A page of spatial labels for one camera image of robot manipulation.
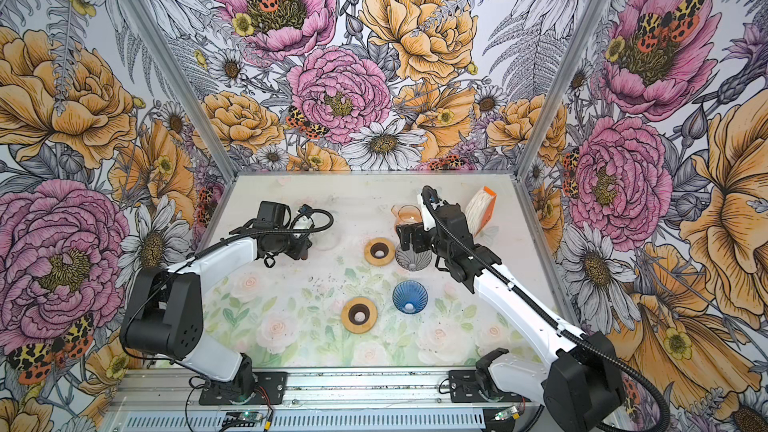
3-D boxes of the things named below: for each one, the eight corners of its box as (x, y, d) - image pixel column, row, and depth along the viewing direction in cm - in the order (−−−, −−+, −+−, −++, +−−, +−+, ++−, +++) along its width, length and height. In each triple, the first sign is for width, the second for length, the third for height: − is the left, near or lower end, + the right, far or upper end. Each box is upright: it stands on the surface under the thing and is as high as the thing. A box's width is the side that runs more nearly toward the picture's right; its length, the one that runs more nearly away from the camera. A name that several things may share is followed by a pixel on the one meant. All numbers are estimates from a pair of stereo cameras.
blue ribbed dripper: (405, 321, 87) (406, 312, 81) (390, 299, 91) (390, 288, 86) (428, 306, 90) (431, 296, 84) (413, 285, 94) (414, 274, 89)
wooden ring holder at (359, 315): (340, 334, 85) (339, 331, 83) (344, 301, 91) (343, 297, 89) (376, 334, 85) (376, 331, 83) (378, 301, 91) (377, 297, 89)
